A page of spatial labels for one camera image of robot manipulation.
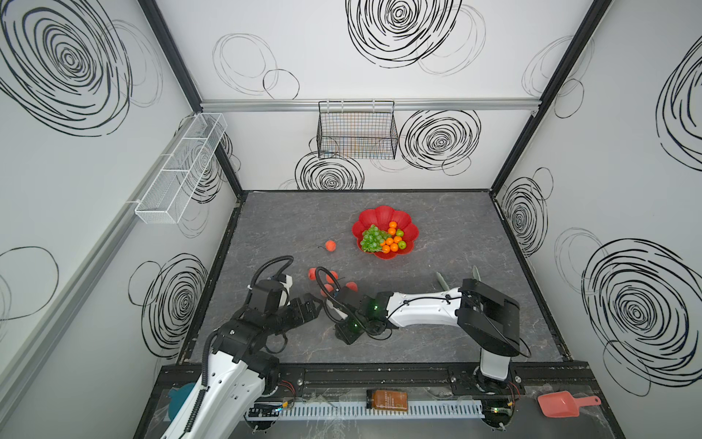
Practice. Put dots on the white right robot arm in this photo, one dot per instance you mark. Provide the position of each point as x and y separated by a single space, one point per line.
488 317

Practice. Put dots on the black corner frame post right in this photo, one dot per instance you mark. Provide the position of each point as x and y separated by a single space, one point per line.
572 54

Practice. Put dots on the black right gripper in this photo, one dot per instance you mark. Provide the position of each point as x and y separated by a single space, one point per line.
336 306

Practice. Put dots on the pink plastic scoop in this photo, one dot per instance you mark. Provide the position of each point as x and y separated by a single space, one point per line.
564 405

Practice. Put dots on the red flower-shaped fruit bowl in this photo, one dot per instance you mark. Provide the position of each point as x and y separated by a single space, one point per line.
381 217

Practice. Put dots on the black corner frame post left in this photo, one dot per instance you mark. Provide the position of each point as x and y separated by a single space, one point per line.
168 45

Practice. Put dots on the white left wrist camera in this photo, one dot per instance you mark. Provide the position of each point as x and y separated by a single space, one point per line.
286 281

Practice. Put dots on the black corner frame post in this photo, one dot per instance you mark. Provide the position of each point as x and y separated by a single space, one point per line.
572 54
168 45

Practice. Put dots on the black wire basket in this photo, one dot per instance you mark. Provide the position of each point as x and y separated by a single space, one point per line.
357 135

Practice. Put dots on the teal lidded container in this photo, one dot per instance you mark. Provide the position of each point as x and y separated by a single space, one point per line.
177 399

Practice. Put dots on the aluminium wall rail back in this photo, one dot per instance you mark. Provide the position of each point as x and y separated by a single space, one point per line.
354 105

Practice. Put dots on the green kitchen tongs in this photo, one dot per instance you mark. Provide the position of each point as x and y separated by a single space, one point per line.
442 282

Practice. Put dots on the white slotted cable duct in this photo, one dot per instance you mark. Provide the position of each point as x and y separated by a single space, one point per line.
319 411

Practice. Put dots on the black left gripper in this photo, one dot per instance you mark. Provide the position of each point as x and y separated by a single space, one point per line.
312 306

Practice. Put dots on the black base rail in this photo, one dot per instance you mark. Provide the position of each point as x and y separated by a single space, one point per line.
461 378

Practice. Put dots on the green fake grape bunch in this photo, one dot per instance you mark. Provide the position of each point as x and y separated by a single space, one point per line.
373 239

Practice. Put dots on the fake peach middle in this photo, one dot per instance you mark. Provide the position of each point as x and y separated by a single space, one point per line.
331 277

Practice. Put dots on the brown bottle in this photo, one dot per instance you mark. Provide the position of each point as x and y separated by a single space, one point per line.
388 400

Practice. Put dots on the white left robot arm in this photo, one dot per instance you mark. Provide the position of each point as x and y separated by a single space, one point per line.
236 370

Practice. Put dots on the clear wall shelf rack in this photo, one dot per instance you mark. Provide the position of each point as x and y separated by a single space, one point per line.
195 143

